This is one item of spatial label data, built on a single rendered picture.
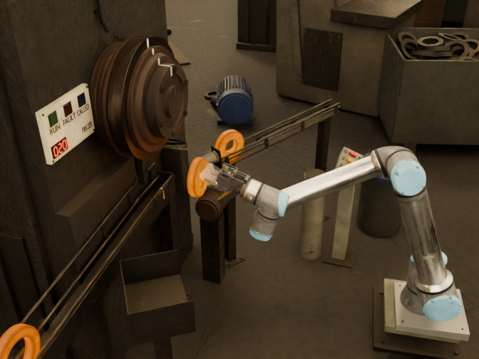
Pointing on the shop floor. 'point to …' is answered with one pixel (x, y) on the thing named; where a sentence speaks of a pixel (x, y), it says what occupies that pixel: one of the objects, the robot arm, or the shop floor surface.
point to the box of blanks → (430, 87)
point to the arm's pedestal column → (388, 344)
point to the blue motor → (234, 101)
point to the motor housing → (212, 235)
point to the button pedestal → (342, 223)
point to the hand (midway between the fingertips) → (198, 172)
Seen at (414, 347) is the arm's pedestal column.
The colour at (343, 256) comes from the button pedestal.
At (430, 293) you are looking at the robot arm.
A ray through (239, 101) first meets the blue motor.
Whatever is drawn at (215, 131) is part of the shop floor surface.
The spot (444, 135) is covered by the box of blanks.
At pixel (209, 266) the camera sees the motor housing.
